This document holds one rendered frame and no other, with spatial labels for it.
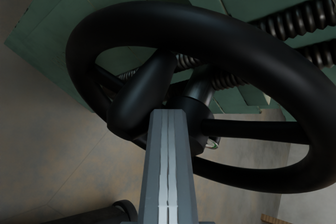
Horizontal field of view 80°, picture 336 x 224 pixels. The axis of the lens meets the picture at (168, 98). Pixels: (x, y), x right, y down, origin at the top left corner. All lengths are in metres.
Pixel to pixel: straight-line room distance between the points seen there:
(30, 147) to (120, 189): 0.50
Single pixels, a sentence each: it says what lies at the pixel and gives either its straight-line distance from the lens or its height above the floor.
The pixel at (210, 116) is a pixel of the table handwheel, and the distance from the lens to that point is 0.22.
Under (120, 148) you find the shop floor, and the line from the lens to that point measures 1.16.
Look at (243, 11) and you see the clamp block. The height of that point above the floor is 0.89.
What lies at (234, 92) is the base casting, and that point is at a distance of 0.44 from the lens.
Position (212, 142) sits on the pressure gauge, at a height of 0.68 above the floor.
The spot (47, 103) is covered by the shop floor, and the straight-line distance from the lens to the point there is 0.99.
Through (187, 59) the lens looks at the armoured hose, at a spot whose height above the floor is 0.82.
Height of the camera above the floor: 0.96
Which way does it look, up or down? 44 degrees down
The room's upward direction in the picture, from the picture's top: 86 degrees clockwise
